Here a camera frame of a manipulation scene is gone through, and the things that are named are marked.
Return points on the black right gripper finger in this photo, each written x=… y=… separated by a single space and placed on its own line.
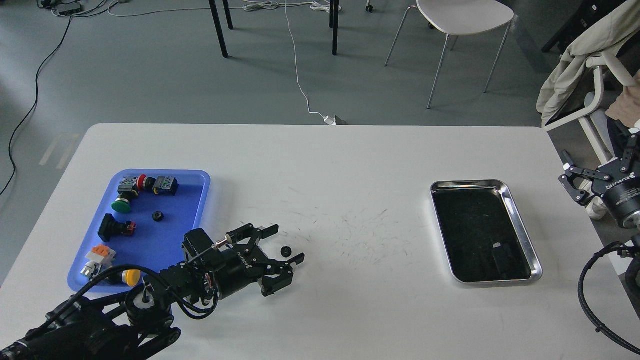
x=569 y=179
x=629 y=154

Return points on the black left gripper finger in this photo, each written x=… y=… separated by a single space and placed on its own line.
x=254 y=234
x=277 y=274

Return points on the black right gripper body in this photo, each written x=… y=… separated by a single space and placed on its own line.
x=620 y=194

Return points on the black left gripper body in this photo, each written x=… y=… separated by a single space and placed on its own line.
x=233 y=269

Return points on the small black gear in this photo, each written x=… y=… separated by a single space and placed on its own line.
x=286 y=251
x=157 y=216

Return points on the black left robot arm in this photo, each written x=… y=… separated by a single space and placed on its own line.
x=138 y=324

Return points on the seated person at right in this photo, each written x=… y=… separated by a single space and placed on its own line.
x=622 y=115

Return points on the white sneaker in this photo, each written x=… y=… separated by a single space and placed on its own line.
x=596 y=209

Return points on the blue plastic tray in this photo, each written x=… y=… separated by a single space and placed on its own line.
x=154 y=245

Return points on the shiny metal tray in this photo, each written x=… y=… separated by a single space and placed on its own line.
x=484 y=236

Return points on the beige jacket on chair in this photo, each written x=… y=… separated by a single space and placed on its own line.
x=607 y=36

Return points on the orange white connector block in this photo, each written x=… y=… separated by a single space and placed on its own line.
x=100 y=258

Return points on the white power adapter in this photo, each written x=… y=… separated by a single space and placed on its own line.
x=334 y=121

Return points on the white chair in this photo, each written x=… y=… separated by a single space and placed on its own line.
x=460 y=18

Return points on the black table leg left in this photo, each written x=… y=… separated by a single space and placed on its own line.
x=218 y=25

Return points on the black table leg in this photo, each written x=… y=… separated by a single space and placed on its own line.
x=334 y=9
x=218 y=25

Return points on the black table leg right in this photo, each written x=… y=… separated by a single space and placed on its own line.
x=334 y=9

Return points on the white office chair frame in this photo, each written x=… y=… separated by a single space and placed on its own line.
x=599 y=63

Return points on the yellow push button switch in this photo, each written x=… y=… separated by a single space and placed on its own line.
x=127 y=277

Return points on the dark blue switch block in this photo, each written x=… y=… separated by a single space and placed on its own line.
x=165 y=185

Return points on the red push button switch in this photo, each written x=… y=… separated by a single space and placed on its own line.
x=137 y=184

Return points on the green push button switch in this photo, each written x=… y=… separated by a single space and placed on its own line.
x=121 y=205

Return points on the black red switch part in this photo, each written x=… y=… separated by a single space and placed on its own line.
x=110 y=227

